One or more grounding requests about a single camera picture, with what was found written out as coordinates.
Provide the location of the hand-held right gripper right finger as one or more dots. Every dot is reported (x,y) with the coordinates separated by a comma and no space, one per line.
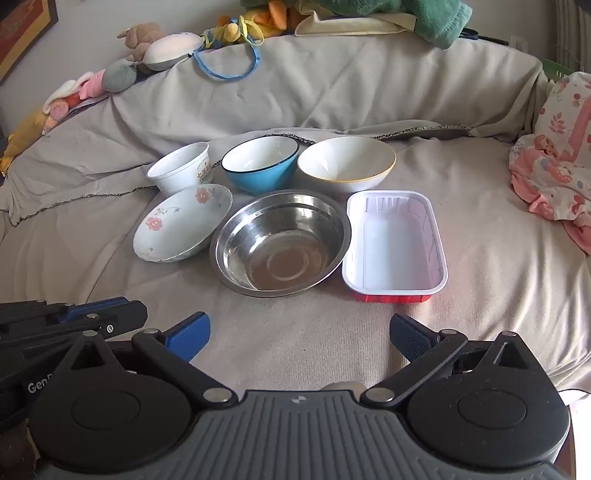
(408,339)

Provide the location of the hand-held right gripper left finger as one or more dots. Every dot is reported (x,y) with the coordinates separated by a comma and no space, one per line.
(191,334)

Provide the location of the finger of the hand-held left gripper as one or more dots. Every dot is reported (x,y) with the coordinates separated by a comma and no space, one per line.
(92,308)
(117,318)

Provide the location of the white floral plate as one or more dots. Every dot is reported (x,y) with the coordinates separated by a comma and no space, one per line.
(180,224)

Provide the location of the stainless steel bowl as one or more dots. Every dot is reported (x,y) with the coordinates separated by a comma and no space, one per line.
(277,249)

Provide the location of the red and white tray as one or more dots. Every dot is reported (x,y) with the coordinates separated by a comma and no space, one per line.
(392,249)

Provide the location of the white printed cup bowl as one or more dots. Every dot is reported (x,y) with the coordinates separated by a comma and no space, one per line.
(182,168)

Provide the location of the blue bowl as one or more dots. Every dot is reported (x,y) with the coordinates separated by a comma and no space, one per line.
(258,166)

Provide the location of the white bowl with yellow rim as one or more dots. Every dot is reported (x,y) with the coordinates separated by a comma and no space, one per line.
(346,161)

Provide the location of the pink and white plush toy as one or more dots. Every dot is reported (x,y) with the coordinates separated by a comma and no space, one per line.
(76,92)

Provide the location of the grey plush toy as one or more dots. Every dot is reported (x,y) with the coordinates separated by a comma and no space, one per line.
(117,76)

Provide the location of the pink printed blanket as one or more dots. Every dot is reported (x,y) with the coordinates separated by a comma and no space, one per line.
(558,152)

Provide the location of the grey sofa cover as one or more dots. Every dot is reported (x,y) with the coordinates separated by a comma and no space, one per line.
(300,92)

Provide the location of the white oval plush toy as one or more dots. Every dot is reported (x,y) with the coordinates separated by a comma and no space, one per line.
(171,50)

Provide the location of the brown teddy bear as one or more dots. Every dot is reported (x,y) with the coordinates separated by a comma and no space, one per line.
(138,39)

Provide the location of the framed picture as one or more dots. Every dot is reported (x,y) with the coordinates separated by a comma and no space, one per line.
(18,32)

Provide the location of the green basket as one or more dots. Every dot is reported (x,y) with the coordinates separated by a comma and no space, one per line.
(556,68)

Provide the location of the dark object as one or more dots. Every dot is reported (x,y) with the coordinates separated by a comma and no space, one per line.
(485,37)

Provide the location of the cream cloth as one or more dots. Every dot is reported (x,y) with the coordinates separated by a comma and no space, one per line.
(351,25)

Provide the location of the green towel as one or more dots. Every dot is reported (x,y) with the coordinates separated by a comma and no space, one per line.
(415,18)

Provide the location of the yellow and orange plush toy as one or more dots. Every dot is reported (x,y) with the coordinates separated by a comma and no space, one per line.
(268,16)

